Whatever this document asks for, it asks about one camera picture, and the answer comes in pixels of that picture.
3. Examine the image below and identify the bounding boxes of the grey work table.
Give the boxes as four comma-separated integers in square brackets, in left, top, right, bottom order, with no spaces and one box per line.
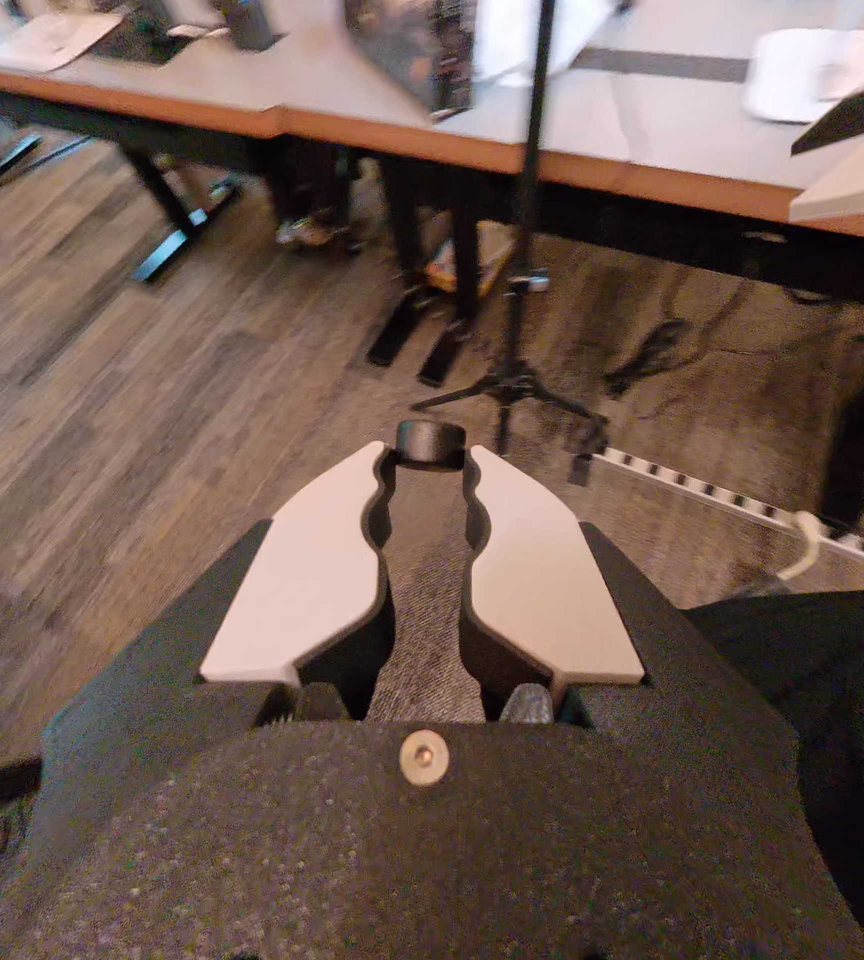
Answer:
[279,0,864,384]
[0,0,286,286]

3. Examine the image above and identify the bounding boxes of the white booklet stand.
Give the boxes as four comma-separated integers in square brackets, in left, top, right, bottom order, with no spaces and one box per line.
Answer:
[744,27,864,124]

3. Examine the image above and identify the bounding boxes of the black lego wheel gold hub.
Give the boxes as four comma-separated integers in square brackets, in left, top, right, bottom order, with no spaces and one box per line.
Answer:
[395,420,467,469]

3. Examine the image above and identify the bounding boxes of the black tripod stand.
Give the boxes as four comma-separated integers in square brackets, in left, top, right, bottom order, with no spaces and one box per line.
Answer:
[410,0,613,451]

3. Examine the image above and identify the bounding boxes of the person's dark trousers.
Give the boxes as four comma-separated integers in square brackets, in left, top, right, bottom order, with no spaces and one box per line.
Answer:
[687,593,864,960]

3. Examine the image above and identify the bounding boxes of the black lego set box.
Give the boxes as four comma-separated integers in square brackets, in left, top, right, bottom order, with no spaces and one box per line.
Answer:
[345,0,478,118]

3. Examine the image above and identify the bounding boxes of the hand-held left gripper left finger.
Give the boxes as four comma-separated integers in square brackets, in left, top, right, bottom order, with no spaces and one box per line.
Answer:
[200,440,392,691]

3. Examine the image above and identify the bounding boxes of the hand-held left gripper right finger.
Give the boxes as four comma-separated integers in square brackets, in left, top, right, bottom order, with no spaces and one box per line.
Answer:
[459,446,646,706]

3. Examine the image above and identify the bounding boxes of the white power strip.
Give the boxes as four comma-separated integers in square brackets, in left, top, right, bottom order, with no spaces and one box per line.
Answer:
[590,446,864,579]

